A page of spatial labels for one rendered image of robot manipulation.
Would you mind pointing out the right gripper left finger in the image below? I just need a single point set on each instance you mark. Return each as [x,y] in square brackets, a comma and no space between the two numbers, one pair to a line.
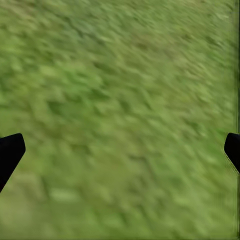
[12,149]

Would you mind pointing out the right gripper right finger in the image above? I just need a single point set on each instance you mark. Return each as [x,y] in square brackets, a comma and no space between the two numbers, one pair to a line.
[232,149]

